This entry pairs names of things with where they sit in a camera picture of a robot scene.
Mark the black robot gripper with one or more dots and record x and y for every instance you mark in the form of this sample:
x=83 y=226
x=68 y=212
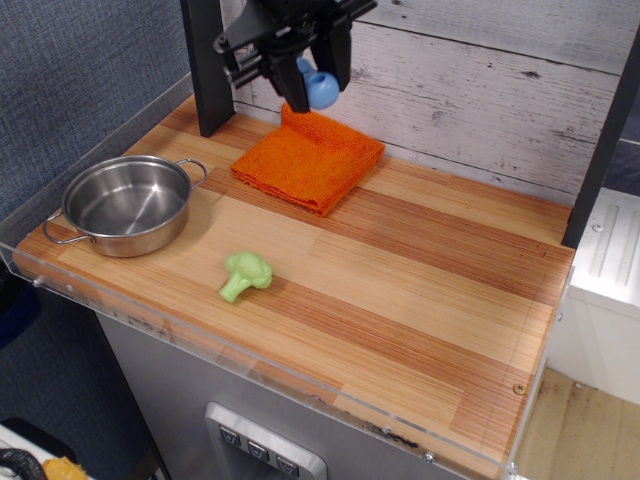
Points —
x=268 y=36

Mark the grey and blue toy spoon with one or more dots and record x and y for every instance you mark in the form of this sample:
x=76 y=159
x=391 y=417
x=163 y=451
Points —
x=322 y=88

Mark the orange folded cloth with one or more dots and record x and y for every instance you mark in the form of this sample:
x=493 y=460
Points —
x=310 y=160

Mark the green toy broccoli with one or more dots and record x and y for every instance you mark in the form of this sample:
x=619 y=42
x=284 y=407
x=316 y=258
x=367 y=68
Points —
x=246 y=270

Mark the stainless steel pot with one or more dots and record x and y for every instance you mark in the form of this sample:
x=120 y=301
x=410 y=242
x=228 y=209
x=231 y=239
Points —
x=127 y=206

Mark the grey metal cabinet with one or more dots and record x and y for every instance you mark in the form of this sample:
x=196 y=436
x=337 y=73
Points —
x=172 y=389

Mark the silver dispenser button panel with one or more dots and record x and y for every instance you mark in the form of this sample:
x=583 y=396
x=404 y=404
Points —
x=263 y=445

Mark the white ribbed box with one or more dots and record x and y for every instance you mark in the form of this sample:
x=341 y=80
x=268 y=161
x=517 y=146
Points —
x=596 y=338

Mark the clear acrylic table guard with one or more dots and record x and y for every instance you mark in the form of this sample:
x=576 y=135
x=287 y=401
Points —
x=418 y=308

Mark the yellow object bottom left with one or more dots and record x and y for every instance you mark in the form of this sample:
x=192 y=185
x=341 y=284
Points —
x=63 y=469

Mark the black left vertical post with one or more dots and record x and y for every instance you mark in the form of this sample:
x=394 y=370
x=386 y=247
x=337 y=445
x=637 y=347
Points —
x=202 y=21

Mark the black vertical post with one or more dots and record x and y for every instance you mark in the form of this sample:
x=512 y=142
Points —
x=620 y=108
x=202 y=21

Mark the black right vertical post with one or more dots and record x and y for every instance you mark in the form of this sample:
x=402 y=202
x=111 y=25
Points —
x=620 y=108

